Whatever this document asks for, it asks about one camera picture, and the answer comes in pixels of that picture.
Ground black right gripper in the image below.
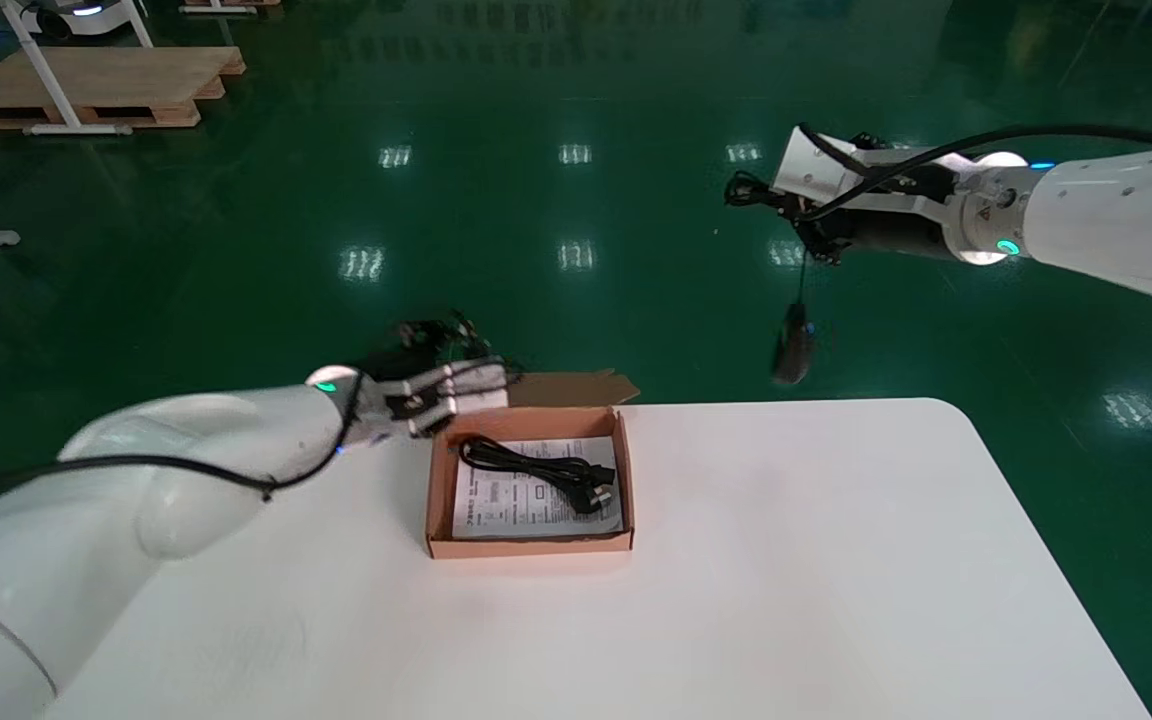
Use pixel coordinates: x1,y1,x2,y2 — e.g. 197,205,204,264
734,176,954,267

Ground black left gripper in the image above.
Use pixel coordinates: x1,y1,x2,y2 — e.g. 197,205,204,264
360,308,513,393

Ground black wired computer mouse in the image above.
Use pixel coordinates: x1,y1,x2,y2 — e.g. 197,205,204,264
723,169,823,387

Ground black power cable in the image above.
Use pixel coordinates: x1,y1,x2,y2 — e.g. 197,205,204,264
457,436,619,517

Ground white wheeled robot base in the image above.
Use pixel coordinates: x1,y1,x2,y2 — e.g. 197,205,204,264
20,0,140,37

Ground open brown cardboard box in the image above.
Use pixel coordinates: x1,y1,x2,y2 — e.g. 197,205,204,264
424,371,642,560

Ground white printed instruction sheet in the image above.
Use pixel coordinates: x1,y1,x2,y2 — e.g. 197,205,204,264
452,437,626,540

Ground large wooden pallet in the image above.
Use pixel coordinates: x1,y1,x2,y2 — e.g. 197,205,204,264
0,44,248,132

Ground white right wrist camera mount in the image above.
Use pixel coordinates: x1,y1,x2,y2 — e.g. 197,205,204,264
773,127,939,203

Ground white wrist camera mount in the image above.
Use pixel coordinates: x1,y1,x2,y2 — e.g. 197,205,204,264
773,127,939,203
364,358,514,443

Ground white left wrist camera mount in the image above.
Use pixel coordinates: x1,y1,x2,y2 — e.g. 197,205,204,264
364,358,514,443

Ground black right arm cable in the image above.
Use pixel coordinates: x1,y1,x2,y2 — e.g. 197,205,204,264
796,121,1152,223

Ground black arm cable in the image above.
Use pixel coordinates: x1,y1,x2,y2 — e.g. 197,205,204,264
0,372,369,503
796,121,1152,223

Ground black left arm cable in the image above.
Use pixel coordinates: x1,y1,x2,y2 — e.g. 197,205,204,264
0,372,369,503

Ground white table leg frame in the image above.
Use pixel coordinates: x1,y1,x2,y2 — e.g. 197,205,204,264
0,0,155,137

